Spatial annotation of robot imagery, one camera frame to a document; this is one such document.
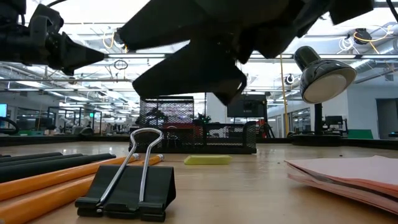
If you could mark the black pen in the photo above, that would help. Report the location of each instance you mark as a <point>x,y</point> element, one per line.
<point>31,172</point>
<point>31,162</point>
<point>31,156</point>

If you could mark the orange pencil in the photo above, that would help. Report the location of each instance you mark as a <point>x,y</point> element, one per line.
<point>31,205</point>
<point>46,180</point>

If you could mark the yellow-green eraser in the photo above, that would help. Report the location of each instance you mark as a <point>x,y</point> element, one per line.
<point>206,160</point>

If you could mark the black monitor on stand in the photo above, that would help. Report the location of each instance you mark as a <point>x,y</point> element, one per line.
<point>248,107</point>

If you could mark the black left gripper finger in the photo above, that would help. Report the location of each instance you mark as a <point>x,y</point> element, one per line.
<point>77,51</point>
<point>73,69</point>

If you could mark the black mesh desk organizer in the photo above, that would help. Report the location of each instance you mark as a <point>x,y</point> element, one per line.
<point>224,146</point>

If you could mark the green board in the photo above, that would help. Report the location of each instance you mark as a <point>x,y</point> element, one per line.
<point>360,134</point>

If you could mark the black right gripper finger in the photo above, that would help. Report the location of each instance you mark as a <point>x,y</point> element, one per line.
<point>192,71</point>
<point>174,25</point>

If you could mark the black binder clip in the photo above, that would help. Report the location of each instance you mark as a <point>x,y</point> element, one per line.
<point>130,186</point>

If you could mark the pink sticky note pad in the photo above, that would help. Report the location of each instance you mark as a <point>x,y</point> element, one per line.
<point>357,174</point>

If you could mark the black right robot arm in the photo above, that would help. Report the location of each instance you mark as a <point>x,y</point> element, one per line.
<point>351,7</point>

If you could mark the small black monitor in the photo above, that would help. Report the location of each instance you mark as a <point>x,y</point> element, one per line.
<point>334,120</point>

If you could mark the blue lit screen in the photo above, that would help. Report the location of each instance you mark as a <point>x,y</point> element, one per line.
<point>3,110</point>

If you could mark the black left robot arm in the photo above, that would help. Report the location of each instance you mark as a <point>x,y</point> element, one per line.
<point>12,6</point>

